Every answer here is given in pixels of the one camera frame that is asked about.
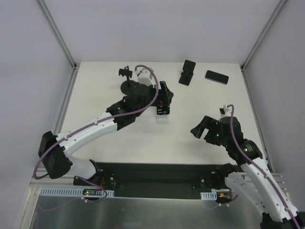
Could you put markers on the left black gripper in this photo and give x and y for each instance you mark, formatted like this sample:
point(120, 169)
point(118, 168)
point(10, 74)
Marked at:
point(164, 101)

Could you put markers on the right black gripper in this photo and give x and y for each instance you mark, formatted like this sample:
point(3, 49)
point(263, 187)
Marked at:
point(210, 130)

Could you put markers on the black smartphone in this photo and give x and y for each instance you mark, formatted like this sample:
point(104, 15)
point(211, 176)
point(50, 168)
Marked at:
point(161, 107)

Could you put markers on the silver metal phone stand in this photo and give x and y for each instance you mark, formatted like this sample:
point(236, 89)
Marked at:
point(162, 119)

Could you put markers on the black folding phone stand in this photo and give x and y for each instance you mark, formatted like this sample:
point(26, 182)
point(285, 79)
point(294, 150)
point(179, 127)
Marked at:
point(187, 72)

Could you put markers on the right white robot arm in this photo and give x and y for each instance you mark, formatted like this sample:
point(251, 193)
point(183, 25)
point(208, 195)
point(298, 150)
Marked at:
point(265, 196)

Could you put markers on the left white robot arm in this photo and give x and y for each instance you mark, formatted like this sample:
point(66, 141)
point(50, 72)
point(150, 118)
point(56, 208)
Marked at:
point(56, 151)

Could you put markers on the black round-base phone holder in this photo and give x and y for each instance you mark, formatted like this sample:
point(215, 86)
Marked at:
point(128, 87)

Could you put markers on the purple-case smartphone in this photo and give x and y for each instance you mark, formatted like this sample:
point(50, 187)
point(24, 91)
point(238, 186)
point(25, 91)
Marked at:
point(216, 77)

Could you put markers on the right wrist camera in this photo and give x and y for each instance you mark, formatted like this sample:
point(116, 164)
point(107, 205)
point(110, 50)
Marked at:
point(224, 111)

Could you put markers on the right white cable duct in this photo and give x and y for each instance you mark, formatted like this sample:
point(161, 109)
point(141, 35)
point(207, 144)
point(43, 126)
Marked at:
point(209, 195)

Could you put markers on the white cable duct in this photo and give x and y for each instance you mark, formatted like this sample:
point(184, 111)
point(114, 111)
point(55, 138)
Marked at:
point(75, 192)
point(209, 195)

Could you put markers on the right aluminium frame post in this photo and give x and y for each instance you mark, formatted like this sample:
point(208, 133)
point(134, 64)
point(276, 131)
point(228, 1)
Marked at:
point(264, 32)

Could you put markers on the aluminium frame post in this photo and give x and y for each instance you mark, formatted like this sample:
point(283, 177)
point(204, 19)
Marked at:
point(264, 32)
point(56, 32)

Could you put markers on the aluminium front rail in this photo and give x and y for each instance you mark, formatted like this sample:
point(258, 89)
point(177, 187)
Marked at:
point(65, 181)

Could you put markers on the left aluminium frame post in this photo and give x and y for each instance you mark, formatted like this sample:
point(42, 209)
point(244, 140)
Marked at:
point(56, 32)

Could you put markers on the left white cable duct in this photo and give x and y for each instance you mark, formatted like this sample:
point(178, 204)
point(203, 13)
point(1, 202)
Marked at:
point(75, 192)

